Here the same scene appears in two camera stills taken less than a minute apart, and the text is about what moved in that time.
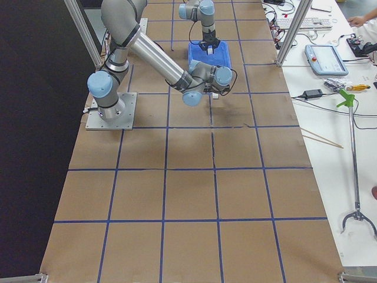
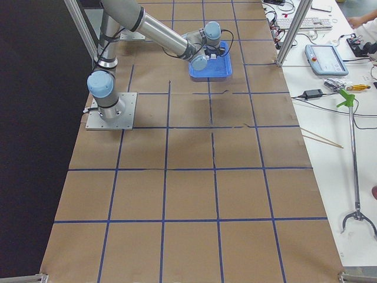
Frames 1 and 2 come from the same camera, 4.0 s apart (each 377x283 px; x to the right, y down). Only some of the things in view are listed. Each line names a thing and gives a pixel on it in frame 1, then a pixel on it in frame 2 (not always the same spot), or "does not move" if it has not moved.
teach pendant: x=325 y=59 does not move
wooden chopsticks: x=336 y=145 does not move
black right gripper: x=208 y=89 → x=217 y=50
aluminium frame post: x=300 y=14 does not move
